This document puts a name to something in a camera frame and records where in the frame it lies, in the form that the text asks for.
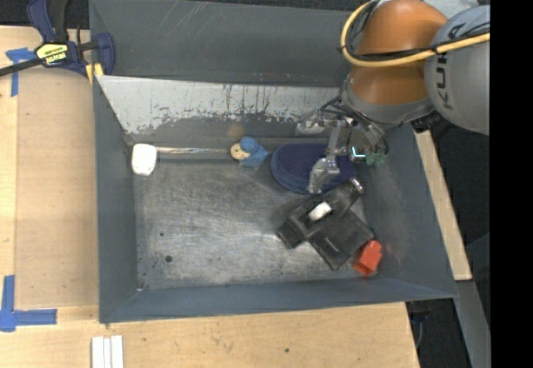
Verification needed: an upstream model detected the grey metal bin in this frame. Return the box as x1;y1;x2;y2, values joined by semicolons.
87;0;460;325

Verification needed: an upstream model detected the dark blue round disc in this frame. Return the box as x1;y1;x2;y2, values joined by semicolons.
270;142;358;195

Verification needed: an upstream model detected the red block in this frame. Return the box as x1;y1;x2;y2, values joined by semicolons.
352;239;384;276

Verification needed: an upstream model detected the blue-clothed toy figure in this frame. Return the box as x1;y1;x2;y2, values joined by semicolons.
229;136;270;169

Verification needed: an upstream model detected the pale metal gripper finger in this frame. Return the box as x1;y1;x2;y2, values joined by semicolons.
307;158;329;196
324;157;341;185

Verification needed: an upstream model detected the clear tube with white cap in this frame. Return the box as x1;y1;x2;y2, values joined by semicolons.
131;142;234;177

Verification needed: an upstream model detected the black cylinder on white bracket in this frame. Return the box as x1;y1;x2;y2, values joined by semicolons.
410;112;445;134

